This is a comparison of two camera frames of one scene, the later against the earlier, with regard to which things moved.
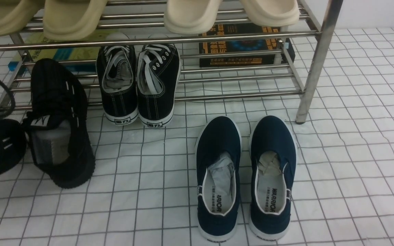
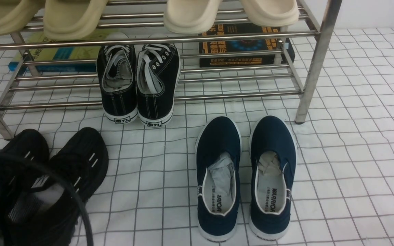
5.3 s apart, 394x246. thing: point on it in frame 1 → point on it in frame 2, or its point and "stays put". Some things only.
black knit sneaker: [1, 143] → [3, 182]
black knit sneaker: [58, 124] → [47, 214]
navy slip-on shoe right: [273, 155] stays put
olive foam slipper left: [2, 18] stays put
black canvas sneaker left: [116, 68] stays put
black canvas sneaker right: [158, 72] stays put
